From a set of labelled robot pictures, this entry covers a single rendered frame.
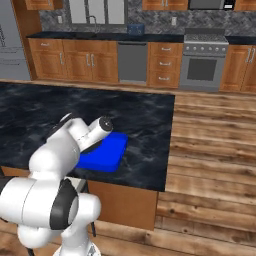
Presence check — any blue tray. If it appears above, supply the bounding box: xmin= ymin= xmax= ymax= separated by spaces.
xmin=75 ymin=131 xmax=130 ymax=174

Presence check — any wooden island counter base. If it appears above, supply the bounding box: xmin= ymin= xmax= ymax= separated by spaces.
xmin=0 ymin=165 xmax=160 ymax=232

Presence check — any grey dishwasher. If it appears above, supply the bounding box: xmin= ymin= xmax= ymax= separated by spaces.
xmin=117 ymin=41 xmax=149 ymax=85

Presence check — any wooden drawer stack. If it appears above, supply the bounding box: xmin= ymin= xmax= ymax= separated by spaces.
xmin=147 ymin=41 xmax=184 ymax=90

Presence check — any wooden base cupboard run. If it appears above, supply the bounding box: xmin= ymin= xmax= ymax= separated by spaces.
xmin=27 ymin=37 xmax=120 ymax=84

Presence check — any grey stove with oven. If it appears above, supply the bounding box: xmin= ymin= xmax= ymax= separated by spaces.
xmin=179 ymin=27 xmax=230 ymax=93

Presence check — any blue toaster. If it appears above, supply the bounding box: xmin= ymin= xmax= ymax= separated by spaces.
xmin=126 ymin=23 xmax=146 ymax=36

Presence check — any grey sink tap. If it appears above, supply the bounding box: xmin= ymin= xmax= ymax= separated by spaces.
xmin=86 ymin=15 xmax=101 ymax=35

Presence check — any wooden base cupboard pair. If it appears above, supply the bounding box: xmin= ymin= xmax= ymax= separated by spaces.
xmin=219 ymin=44 xmax=256 ymax=94

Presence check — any grey fridge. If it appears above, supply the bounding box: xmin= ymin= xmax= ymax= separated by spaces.
xmin=0 ymin=0 xmax=32 ymax=81

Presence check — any grey microwave oven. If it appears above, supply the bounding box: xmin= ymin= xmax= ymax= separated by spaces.
xmin=187 ymin=0 xmax=236 ymax=11

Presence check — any window with dark frame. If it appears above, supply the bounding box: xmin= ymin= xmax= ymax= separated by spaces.
xmin=67 ymin=0 xmax=128 ymax=27

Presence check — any wooden wall cupboard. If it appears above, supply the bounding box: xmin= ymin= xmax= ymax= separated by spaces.
xmin=24 ymin=0 xmax=64 ymax=11
xmin=141 ymin=0 xmax=190 ymax=12
xmin=233 ymin=0 xmax=256 ymax=13

